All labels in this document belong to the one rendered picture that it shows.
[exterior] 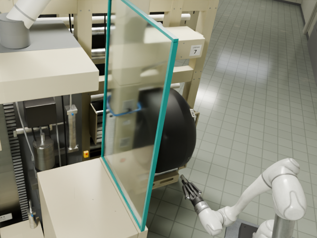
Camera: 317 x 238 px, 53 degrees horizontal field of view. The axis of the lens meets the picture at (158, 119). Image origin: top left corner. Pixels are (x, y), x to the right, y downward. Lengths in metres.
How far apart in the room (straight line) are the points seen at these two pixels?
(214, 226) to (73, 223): 0.85
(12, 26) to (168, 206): 2.29
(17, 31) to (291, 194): 1.57
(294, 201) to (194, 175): 2.23
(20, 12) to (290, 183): 1.58
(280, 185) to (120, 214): 0.79
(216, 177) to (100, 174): 2.21
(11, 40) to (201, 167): 2.68
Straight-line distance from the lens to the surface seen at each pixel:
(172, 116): 2.03
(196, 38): 2.30
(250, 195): 1.88
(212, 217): 2.03
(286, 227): 1.82
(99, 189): 1.74
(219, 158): 4.07
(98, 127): 2.50
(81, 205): 1.67
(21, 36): 1.86
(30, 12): 1.83
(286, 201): 1.63
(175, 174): 2.45
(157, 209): 3.32
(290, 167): 1.74
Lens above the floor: 2.56
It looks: 35 degrees down
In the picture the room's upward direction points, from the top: 9 degrees clockwise
